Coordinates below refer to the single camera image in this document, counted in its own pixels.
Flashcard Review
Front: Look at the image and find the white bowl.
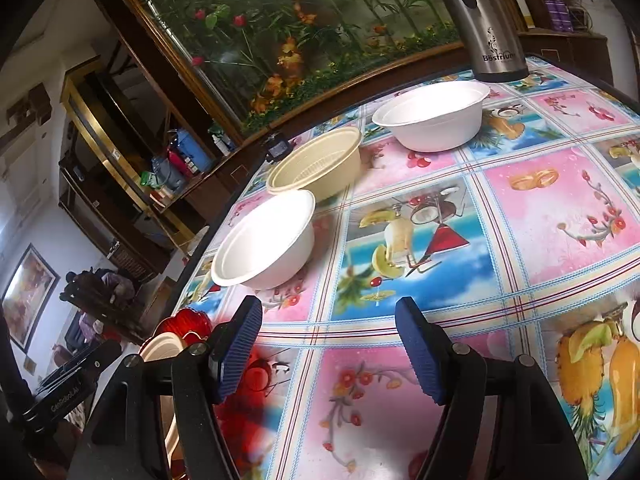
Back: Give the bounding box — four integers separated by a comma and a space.
372, 80, 490, 153
210, 190, 316, 290

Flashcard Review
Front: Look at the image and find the cream bowl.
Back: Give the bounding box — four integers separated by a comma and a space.
139, 333, 186, 362
266, 127, 362, 202

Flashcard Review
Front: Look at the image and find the seated person in background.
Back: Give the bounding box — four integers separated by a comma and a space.
58, 268, 137, 312

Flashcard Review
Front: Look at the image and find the colourful fruit pattern tablecloth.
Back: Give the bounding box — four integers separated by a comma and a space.
171, 55, 640, 480

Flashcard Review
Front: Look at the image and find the small black jar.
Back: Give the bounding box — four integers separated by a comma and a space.
262, 132, 293, 164

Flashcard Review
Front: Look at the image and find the blue water bottle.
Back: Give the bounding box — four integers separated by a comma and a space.
176, 129, 213, 172

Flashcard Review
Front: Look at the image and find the stainless steel thermos jug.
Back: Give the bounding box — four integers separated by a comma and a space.
442, 0, 528, 82

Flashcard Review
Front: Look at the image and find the purple bottles pair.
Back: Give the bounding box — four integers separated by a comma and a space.
544, 0, 574, 32

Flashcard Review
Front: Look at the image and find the framed wall picture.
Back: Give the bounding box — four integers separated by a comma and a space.
1, 244, 60, 353

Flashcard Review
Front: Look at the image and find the flower garden wall mural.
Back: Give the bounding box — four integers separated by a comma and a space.
140, 0, 459, 134

